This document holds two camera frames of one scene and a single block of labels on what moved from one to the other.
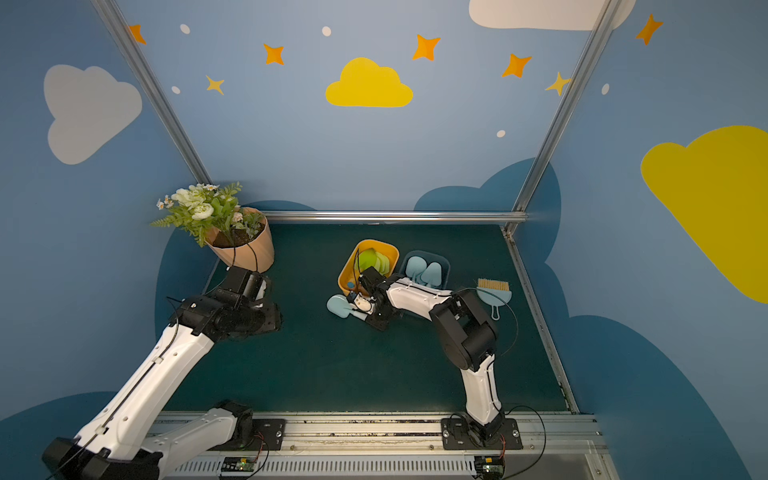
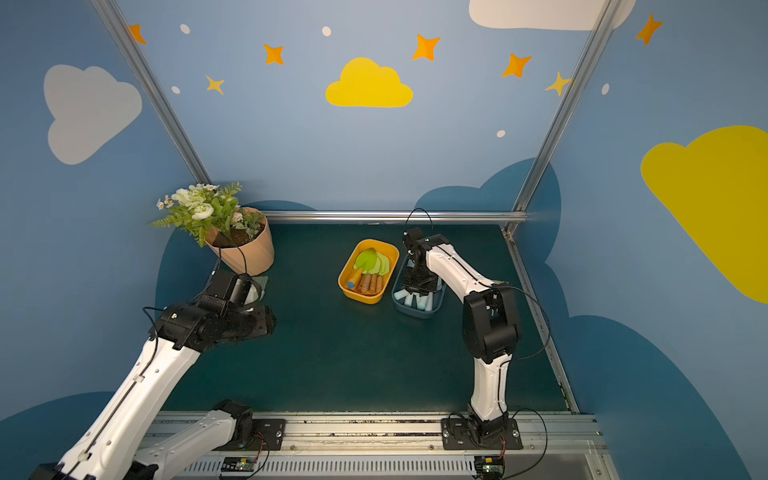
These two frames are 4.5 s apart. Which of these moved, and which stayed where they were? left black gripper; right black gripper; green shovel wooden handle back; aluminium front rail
Moved: right black gripper
Stayed: aluminium front rail; left black gripper; green shovel wooden handle back
